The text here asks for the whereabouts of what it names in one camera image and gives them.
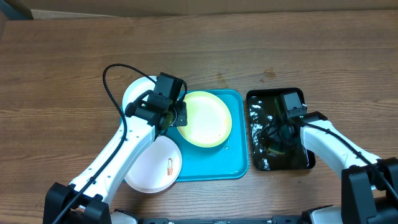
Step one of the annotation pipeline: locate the green rimmed plate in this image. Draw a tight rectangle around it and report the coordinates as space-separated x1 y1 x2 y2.
177 91 233 148

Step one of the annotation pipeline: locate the green yellow sponge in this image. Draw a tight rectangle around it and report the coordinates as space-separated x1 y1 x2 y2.
267 141 285 154

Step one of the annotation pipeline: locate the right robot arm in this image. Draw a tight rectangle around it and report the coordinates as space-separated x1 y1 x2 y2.
260 112 397 223

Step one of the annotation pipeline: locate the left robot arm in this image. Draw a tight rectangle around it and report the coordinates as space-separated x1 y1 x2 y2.
43 90 182 223

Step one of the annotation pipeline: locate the black water tray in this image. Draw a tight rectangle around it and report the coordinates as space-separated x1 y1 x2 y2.
246 88 315 171

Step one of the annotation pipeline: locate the teal plastic tray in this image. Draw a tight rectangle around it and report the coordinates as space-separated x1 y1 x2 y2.
166 89 249 182

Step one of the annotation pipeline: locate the white plate top left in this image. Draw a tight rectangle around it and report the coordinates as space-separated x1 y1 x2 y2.
122 77 155 111

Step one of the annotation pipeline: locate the white plate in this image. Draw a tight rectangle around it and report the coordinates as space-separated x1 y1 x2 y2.
124 136 182 194
122 77 155 111

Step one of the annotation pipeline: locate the white plate bottom left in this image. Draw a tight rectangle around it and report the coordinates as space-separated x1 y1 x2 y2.
124 136 182 194

